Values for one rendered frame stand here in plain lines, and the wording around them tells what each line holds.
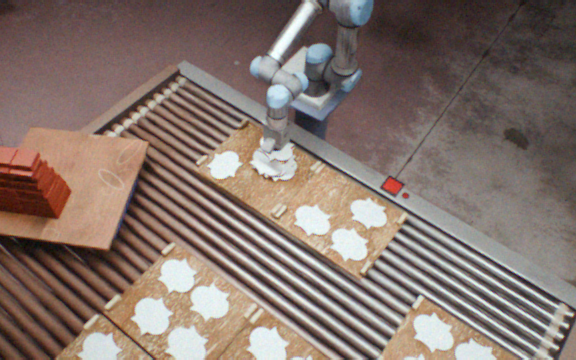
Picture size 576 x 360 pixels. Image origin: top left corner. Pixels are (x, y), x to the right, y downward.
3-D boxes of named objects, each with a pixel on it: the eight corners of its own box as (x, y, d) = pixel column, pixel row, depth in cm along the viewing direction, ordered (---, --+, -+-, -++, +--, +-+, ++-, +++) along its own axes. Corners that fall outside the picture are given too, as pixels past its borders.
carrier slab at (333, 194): (323, 167, 226) (323, 164, 224) (407, 217, 212) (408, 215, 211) (272, 222, 208) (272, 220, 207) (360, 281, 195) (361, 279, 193)
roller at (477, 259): (182, 80, 261) (180, 73, 257) (570, 314, 194) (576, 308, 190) (175, 86, 258) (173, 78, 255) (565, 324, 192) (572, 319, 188)
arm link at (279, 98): (294, 88, 189) (280, 102, 185) (292, 110, 198) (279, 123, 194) (276, 79, 192) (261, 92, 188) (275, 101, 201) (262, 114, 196)
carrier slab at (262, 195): (247, 122, 240) (247, 119, 238) (322, 166, 226) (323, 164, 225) (194, 170, 222) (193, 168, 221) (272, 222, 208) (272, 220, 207)
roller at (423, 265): (160, 97, 253) (158, 90, 250) (555, 346, 187) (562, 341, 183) (152, 103, 251) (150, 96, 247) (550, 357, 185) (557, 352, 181)
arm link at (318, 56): (312, 58, 252) (315, 36, 241) (336, 71, 249) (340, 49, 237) (298, 72, 247) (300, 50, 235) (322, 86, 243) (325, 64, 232)
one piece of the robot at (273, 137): (253, 124, 196) (254, 153, 209) (274, 135, 193) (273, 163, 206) (272, 105, 202) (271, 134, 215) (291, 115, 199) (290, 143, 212)
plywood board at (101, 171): (32, 129, 220) (31, 126, 218) (150, 144, 217) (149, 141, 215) (-27, 231, 190) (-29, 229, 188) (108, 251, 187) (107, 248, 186)
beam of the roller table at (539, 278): (185, 68, 269) (184, 59, 264) (593, 308, 198) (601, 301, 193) (173, 77, 265) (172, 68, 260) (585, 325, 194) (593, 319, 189)
